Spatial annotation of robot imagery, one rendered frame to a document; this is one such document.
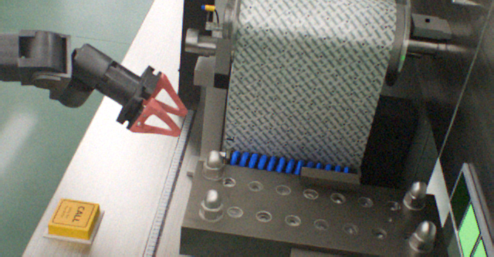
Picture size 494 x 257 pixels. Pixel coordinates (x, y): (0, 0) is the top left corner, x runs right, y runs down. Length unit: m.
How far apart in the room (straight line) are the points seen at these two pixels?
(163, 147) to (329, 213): 0.43
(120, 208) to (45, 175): 1.50
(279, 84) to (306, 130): 0.10
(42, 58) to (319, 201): 0.48
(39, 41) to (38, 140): 1.84
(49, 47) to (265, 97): 0.34
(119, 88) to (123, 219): 0.25
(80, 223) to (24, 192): 1.49
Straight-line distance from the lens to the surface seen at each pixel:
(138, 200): 1.20
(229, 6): 1.02
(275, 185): 1.05
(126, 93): 1.05
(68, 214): 1.14
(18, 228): 2.47
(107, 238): 1.13
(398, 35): 1.01
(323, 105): 1.05
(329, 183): 1.06
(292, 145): 1.09
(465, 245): 0.83
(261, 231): 0.97
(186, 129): 1.37
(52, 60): 1.02
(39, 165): 2.72
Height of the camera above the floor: 1.70
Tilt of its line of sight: 34 degrees down
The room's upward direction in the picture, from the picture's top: 8 degrees clockwise
